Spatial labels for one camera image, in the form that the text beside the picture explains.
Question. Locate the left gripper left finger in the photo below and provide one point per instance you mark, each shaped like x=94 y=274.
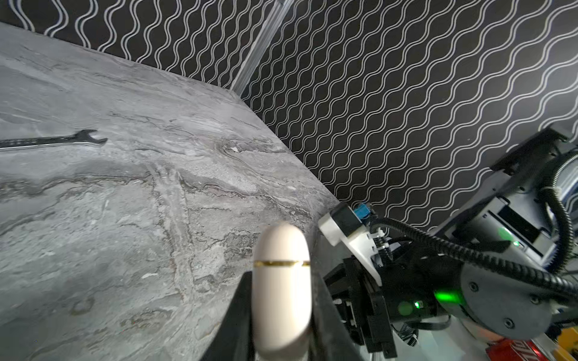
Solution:
x=233 y=341

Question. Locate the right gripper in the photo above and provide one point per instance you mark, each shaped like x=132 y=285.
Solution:
x=403 y=305

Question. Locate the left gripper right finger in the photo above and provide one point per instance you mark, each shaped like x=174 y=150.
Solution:
x=330 y=340

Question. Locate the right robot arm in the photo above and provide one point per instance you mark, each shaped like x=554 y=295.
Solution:
x=498 y=262

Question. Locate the red soda can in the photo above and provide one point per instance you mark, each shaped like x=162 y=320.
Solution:
x=513 y=350

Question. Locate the silver combination wrench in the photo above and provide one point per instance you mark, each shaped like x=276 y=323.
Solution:
x=83 y=137

